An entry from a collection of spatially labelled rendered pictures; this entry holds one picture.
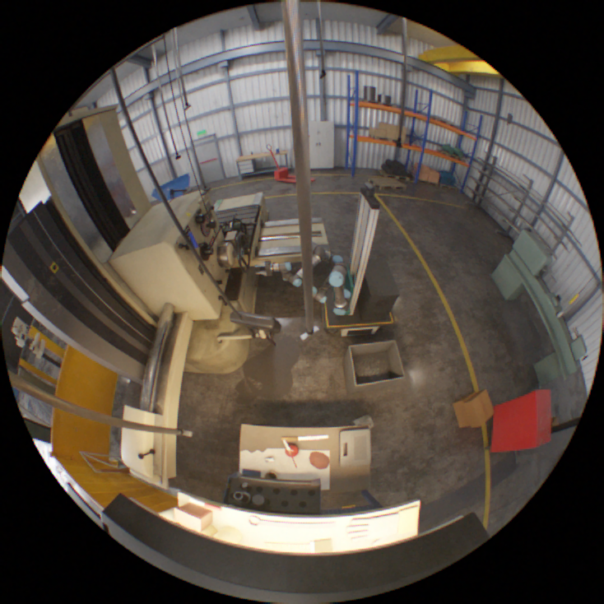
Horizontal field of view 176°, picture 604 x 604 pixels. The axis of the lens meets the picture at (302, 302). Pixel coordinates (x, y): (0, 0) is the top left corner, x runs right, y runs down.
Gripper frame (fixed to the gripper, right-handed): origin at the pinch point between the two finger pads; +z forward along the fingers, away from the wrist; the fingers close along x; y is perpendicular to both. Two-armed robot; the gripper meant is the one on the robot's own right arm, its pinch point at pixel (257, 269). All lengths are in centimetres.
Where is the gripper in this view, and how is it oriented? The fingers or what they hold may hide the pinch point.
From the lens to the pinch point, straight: 185.4
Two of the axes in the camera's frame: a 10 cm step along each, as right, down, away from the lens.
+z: -10.0, 0.7, 0.1
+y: 0.3, 5.0, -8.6
